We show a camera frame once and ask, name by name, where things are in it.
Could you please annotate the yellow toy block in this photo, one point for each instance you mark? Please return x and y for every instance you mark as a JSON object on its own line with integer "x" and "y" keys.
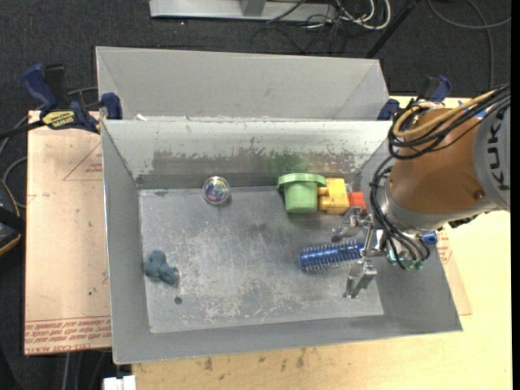
{"x": 335, "y": 196}

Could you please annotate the grey metal bin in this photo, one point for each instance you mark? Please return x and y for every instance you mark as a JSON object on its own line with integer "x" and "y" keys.
{"x": 243, "y": 258}

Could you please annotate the green toy cylinder piece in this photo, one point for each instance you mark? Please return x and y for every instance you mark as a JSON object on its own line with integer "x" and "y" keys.
{"x": 300, "y": 195}

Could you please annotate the brown cardboard board, red print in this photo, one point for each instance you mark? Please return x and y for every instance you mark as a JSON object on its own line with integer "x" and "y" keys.
{"x": 65, "y": 238}

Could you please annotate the orange toy block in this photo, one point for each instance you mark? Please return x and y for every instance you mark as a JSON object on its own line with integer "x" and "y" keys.
{"x": 357, "y": 201}

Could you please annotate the blue spiky roller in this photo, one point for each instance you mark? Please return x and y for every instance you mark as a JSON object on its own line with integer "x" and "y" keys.
{"x": 329, "y": 256}

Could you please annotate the dark teal toy animal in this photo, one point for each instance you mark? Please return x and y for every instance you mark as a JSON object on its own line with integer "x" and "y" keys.
{"x": 159, "y": 267}

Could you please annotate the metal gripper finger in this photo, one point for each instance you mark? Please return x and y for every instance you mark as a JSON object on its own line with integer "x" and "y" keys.
{"x": 360, "y": 276}
{"x": 350, "y": 222}

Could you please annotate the clear iridescent ball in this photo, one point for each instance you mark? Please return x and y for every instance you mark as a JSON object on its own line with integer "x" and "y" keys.
{"x": 216, "y": 190}

